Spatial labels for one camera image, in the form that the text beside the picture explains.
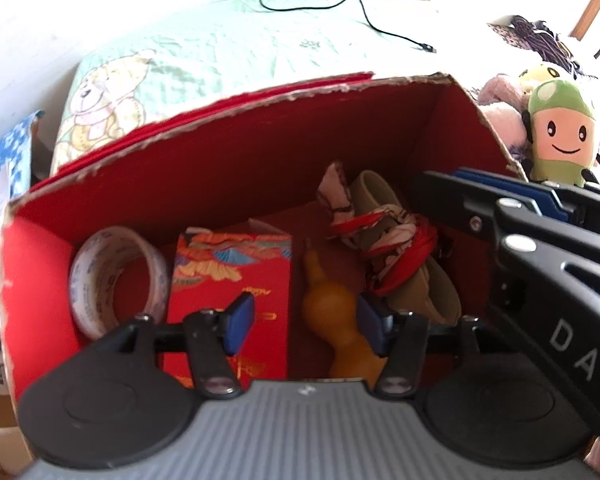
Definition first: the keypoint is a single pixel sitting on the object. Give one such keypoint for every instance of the dark patterned cloth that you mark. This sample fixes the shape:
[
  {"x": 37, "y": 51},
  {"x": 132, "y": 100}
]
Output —
[{"x": 540, "y": 40}]

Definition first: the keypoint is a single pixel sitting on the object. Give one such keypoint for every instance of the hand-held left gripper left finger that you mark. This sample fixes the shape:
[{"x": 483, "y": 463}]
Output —
[{"x": 240, "y": 321}]

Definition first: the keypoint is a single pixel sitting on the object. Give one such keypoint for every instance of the yellow gourd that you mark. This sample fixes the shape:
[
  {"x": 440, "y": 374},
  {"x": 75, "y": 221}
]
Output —
[{"x": 330, "y": 310}]

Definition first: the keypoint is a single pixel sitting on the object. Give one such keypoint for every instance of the clear printed tape roll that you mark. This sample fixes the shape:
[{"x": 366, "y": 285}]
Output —
[{"x": 87, "y": 310}]

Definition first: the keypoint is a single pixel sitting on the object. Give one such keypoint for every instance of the red patterned gift box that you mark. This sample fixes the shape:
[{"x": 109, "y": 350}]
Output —
[{"x": 215, "y": 265}]

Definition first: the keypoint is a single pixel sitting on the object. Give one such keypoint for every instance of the pink plush toy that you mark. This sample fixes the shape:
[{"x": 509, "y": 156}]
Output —
[{"x": 502, "y": 110}]

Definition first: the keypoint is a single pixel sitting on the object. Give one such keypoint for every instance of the bear print blanket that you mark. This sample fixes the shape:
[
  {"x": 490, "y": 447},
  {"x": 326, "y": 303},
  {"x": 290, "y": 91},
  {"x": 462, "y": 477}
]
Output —
[{"x": 205, "y": 55}]

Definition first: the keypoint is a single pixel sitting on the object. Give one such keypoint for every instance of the red cardboard box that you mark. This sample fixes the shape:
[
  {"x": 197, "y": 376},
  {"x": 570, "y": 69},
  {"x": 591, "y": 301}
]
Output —
[{"x": 280, "y": 160}]

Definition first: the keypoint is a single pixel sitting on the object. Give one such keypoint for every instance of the yellow plush toy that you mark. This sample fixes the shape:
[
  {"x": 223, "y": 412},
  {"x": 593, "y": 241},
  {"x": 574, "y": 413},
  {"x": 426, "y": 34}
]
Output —
[{"x": 540, "y": 75}]

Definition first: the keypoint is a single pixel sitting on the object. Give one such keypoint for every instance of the beige slipper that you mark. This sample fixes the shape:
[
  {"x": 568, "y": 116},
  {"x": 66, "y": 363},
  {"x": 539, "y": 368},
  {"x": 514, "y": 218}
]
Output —
[{"x": 440, "y": 290}]

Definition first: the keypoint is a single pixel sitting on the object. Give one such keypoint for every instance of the blue white checked cloth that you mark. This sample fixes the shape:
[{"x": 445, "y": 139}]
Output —
[{"x": 10, "y": 145}]

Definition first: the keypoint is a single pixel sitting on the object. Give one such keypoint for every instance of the red white patterned scarf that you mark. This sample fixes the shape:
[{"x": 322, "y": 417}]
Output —
[{"x": 395, "y": 240}]

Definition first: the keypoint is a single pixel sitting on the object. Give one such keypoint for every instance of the green mushroom plush toy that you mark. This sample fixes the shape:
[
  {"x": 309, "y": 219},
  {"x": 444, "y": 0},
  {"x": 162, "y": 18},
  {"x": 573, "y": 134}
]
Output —
[{"x": 562, "y": 135}]

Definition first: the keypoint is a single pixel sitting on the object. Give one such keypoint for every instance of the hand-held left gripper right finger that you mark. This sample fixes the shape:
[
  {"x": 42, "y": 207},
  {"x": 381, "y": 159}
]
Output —
[{"x": 371, "y": 325}]

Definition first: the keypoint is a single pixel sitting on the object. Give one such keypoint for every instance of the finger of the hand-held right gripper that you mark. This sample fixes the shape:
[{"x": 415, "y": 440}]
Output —
[
  {"x": 460, "y": 205},
  {"x": 500, "y": 180}
]

